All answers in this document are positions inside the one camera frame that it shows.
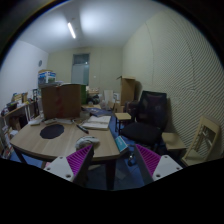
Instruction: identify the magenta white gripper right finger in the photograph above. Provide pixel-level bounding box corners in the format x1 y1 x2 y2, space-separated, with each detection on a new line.
134 144 182 185

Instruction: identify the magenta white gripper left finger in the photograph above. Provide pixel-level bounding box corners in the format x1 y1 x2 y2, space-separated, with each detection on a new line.
44 144 94 186

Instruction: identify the white computer mouse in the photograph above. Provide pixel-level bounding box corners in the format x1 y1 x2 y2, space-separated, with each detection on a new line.
75 136 99 150

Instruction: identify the black round mouse pad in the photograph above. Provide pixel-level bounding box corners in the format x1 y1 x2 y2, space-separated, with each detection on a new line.
40 124 64 139

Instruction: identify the round wooden table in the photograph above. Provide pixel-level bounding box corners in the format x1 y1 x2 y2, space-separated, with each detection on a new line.
9 114 122 191

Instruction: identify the black pen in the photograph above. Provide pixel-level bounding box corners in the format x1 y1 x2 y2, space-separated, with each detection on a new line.
76 124 89 134

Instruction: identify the teal book on table edge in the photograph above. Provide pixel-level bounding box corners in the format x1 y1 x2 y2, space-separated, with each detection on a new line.
115 136 128 153

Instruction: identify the black office chair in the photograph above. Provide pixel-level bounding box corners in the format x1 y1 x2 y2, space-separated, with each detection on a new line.
120 91 168 148

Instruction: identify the light wooden chair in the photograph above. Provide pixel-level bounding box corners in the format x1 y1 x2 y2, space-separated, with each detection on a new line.
162 115 221 166

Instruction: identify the white remote on table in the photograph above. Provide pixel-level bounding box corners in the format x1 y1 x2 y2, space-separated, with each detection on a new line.
28 120 42 126

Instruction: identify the small wooden stool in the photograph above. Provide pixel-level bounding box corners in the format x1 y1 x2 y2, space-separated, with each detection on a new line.
115 113 131 131

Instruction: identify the brown cardboard box on table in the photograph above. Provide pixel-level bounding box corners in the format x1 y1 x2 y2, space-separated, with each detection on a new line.
41 84 81 119

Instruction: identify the wooden shelf with clutter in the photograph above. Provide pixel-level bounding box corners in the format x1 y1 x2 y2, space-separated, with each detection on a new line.
0 89 39 159

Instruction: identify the tall cardboard box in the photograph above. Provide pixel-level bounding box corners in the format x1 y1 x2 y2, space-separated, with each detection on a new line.
118 76 135 105

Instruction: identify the blue white box on top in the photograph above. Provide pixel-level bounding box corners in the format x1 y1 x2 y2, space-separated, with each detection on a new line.
38 70 56 84

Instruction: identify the grey door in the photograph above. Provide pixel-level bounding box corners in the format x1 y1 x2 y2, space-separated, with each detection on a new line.
71 54 89 85

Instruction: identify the ceiling fluorescent light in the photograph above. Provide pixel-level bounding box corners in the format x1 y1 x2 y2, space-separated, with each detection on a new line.
67 22 76 39

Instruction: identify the round wall clock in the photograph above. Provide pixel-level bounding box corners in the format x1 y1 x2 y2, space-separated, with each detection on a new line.
38 60 43 67

